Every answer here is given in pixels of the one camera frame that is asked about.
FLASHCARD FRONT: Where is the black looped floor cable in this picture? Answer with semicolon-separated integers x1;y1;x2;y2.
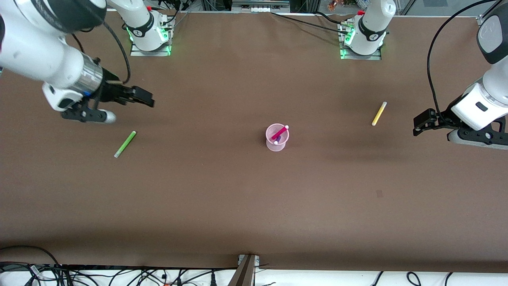
0;245;63;271

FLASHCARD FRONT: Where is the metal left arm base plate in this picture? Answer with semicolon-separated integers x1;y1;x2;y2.
340;47;382;61

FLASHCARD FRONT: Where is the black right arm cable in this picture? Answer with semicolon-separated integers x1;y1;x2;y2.
71;6;132;85

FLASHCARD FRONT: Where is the yellow marker pen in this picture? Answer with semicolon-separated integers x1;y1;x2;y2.
371;102;387;126

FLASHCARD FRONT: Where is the magenta marker pen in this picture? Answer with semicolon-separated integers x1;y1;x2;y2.
271;125;290;141

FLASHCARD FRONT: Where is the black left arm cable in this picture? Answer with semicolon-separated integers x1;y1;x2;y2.
427;0;501;116

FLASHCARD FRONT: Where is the black cable on table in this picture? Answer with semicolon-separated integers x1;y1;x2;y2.
271;12;346;32

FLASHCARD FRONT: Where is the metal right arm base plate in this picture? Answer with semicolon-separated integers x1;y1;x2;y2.
130;39;172;57

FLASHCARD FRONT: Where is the green marker pen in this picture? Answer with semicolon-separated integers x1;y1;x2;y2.
114;131;137;158

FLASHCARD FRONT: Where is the pink plastic cup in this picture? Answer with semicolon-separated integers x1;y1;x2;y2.
265;124;290;152

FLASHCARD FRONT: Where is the black cable bundle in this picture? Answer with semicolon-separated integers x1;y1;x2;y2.
0;260;239;286

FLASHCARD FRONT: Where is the white power strip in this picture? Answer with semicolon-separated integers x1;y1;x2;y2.
232;0;290;13

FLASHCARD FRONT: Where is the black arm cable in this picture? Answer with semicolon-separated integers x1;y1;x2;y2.
71;6;132;85
427;0;501;116

